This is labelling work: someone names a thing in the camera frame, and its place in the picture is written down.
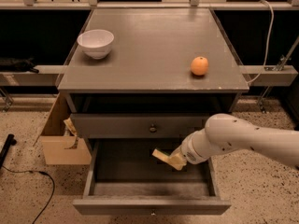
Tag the open grey middle drawer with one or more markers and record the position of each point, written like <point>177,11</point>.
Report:
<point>125,179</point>

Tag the grey top drawer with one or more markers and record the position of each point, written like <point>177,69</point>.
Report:
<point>137,125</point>

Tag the grey drawer cabinet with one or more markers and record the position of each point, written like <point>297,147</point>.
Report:
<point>148,70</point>

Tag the green yellow sponge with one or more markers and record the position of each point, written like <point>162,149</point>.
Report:
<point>157,153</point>

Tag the cardboard box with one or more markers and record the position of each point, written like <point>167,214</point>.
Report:
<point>60,146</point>

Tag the white ceramic bowl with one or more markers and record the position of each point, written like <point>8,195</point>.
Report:
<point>97,43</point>

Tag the orange fruit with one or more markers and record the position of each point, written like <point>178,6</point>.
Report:
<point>199,66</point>

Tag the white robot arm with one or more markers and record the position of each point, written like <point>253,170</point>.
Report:
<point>225,134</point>

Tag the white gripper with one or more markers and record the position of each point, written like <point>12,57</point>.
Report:
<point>190,152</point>

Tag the black stand foot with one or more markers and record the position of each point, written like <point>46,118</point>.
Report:
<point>10,141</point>

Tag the black cloth on rail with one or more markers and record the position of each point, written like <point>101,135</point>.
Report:
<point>17,65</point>

